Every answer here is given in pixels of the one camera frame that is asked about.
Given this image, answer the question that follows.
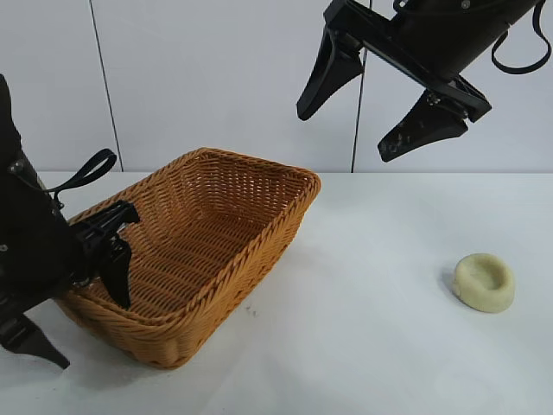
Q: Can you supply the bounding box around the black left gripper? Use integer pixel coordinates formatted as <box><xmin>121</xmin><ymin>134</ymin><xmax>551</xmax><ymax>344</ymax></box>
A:
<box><xmin>0</xmin><ymin>133</ymin><xmax>140</xmax><ymax>370</ymax></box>

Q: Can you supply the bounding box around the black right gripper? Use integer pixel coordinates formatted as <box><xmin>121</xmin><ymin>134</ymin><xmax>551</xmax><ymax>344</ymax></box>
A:
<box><xmin>296</xmin><ymin>0</ymin><xmax>545</xmax><ymax>163</ymax></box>

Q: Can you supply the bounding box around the brown woven wicker basket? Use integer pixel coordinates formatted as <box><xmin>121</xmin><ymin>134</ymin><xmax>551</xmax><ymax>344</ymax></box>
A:
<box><xmin>55</xmin><ymin>146</ymin><xmax>323</xmax><ymax>369</ymax></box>

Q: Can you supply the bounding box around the black right arm cable loop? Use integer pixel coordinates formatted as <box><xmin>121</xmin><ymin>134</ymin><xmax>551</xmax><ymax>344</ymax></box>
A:
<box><xmin>491</xmin><ymin>0</ymin><xmax>551</xmax><ymax>75</ymax></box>

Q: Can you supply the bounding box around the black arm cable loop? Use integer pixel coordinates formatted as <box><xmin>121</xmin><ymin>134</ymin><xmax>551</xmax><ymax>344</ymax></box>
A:
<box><xmin>491</xmin><ymin>0</ymin><xmax>551</xmax><ymax>75</ymax></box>
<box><xmin>42</xmin><ymin>149</ymin><xmax>118</xmax><ymax>195</ymax></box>

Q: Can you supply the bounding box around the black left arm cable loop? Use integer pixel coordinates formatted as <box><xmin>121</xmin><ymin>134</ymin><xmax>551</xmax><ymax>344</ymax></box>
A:
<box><xmin>42</xmin><ymin>149</ymin><xmax>118</xmax><ymax>195</ymax></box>

